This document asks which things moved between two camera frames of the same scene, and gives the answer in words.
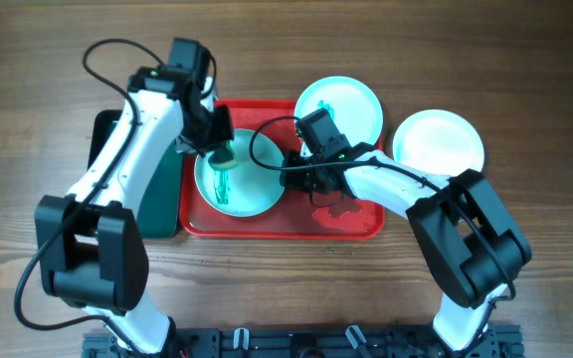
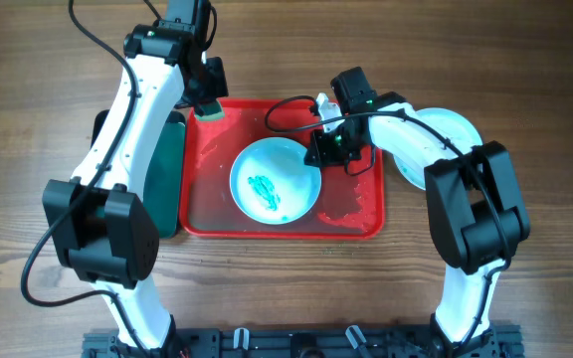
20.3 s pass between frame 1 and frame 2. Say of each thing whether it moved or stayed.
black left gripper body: moved
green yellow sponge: moved
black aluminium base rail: stayed
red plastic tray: stayed
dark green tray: stayed
